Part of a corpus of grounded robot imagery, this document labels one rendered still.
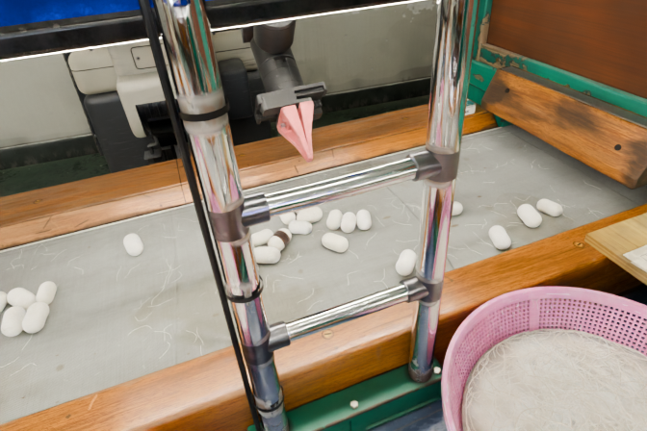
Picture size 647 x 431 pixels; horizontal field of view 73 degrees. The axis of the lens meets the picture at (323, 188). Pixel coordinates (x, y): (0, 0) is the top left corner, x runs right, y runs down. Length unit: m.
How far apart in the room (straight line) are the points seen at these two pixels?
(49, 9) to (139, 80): 0.77
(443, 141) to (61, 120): 2.57
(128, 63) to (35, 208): 0.48
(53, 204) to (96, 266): 0.16
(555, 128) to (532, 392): 0.40
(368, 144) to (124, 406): 0.53
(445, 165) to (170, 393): 0.30
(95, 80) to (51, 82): 1.28
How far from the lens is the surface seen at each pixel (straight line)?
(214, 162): 0.24
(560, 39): 0.80
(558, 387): 0.48
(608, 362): 0.53
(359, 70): 2.80
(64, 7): 0.36
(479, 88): 0.93
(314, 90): 0.63
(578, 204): 0.71
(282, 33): 0.61
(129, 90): 1.11
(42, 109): 2.76
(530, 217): 0.62
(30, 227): 0.74
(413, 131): 0.80
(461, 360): 0.46
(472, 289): 0.50
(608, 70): 0.75
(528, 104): 0.77
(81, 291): 0.61
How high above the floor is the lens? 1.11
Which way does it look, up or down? 33 degrees down
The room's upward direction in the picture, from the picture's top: 4 degrees counter-clockwise
